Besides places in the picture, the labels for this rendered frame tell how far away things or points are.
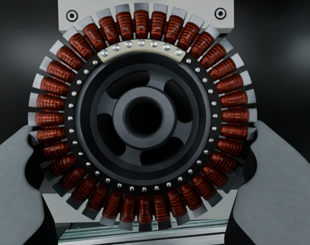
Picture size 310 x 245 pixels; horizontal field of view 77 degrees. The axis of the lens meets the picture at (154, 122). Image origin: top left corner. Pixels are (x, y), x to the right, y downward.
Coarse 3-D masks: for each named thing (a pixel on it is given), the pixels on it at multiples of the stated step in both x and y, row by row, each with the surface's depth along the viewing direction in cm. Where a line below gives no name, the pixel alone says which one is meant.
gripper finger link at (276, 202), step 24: (264, 144) 9; (288, 144) 9; (264, 168) 7; (288, 168) 7; (240, 192) 6; (264, 192) 6; (288, 192) 6; (240, 216) 6; (264, 216) 6; (288, 216) 6; (240, 240) 6; (264, 240) 5; (288, 240) 5
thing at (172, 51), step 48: (96, 48) 9; (144, 48) 9; (192, 48) 9; (48, 96) 9; (96, 96) 11; (144, 96) 10; (192, 96) 11; (240, 96) 9; (48, 144) 10; (96, 144) 11; (144, 144) 10; (192, 144) 11; (240, 144) 9; (96, 192) 9; (144, 192) 9; (192, 192) 9
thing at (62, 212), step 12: (48, 204) 21; (60, 204) 21; (84, 204) 21; (204, 204) 21; (228, 204) 21; (60, 216) 21; (72, 216) 21; (84, 216) 21; (192, 216) 21; (204, 216) 21; (216, 216) 21; (228, 216) 21
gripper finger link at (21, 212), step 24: (24, 144) 9; (0, 168) 8; (24, 168) 8; (0, 192) 7; (24, 192) 7; (0, 216) 6; (24, 216) 6; (48, 216) 6; (0, 240) 5; (24, 240) 5; (48, 240) 6
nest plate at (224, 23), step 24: (72, 0) 17; (96, 0) 17; (120, 0) 17; (144, 0) 17; (168, 0) 17; (192, 0) 17; (216, 0) 17; (72, 24) 17; (96, 24) 17; (216, 24) 17
